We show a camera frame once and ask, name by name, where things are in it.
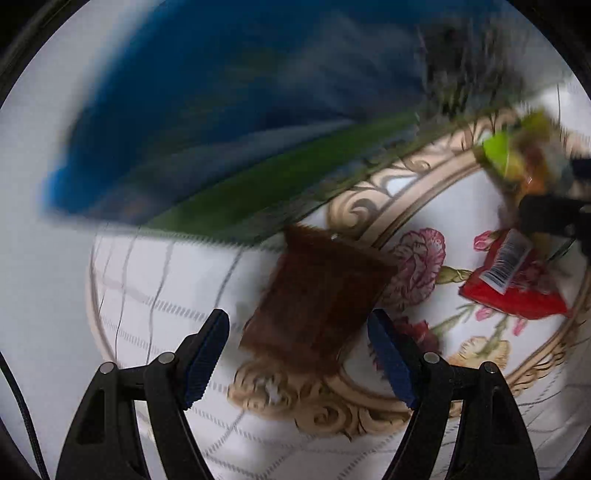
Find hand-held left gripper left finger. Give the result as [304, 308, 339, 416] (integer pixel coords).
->
[55, 308, 230, 480]

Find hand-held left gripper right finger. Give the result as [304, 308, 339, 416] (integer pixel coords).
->
[368, 308, 540, 480]

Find colourful candy bag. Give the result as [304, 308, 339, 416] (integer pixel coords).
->
[475, 110, 574, 197]

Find brown snack packet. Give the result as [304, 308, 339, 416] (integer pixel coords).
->
[239, 222, 402, 374]

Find cardboard box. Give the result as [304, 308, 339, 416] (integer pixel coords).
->
[41, 0, 570, 246]

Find small red snack packet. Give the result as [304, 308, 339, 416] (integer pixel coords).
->
[458, 228, 570, 321]

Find white quilted floral blanket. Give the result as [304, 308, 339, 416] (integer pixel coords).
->
[28, 85, 591, 480]

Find black cable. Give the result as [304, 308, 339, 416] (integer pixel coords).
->
[0, 354, 51, 480]

